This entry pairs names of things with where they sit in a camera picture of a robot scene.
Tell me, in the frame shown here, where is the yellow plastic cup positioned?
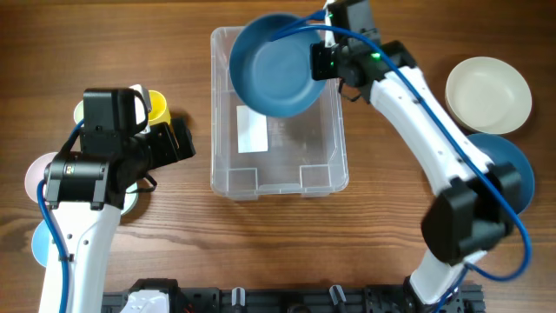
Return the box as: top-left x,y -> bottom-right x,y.
149,90 -> 171,126

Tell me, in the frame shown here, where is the cream plastic cup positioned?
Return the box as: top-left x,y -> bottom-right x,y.
73,101 -> 83,123

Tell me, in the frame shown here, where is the white label sticker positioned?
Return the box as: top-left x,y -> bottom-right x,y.
236,105 -> 268,153

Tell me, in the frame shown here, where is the clear plastic storage container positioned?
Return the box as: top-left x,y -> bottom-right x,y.
210,27 -> 349,201

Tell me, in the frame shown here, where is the pink plastic cup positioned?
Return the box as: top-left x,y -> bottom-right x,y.
24,152 -> 56,203

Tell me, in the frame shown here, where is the cream bowl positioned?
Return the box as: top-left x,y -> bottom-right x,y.
445,57 -> 533,135

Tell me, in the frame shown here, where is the dark blue bowl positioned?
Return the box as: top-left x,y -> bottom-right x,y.
467,133 -> 535,215
229,13 -> 326,117

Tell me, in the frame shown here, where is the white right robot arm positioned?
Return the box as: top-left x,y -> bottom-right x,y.
310,39 -> 521,312

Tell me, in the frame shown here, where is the mint green plastic cup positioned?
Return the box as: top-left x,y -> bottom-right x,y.
121,183 -> 138,216

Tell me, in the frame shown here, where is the light blue plastic cup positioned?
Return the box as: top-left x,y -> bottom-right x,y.
31,221 -> 50,267

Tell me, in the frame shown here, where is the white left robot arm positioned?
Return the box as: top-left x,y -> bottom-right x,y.
36,118 -> 195,312

